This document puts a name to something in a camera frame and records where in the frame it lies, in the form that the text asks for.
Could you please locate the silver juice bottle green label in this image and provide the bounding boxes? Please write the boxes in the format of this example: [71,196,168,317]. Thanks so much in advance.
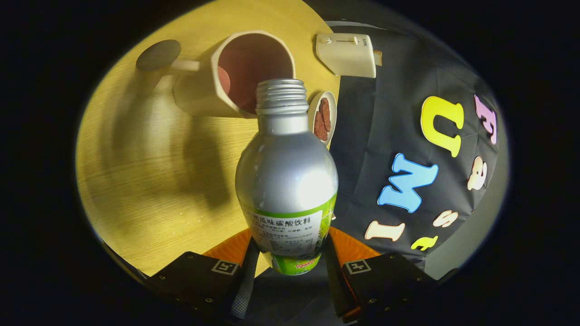
[235,79,339,276]

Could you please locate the white toaster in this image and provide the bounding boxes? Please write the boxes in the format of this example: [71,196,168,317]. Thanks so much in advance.
[315,33,377,79]

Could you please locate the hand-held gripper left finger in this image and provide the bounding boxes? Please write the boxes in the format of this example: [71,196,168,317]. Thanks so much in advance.
[145,228,260,323]

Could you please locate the wooden table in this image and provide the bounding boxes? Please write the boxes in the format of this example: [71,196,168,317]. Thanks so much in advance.
[75,0,341,278]

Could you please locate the white round plate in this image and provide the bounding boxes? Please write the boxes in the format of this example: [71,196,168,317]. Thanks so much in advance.
[308,91,338,148]

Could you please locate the brown meat slice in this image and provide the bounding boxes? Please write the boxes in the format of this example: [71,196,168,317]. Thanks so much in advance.
[314,111,329,141]
[319,98,332,132]

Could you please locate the beige cup with handle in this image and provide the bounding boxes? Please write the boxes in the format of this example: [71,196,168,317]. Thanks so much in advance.
[136,30,296,119]

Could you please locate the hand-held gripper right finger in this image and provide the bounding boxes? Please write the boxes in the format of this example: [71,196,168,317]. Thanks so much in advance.
[324,226,458,324]

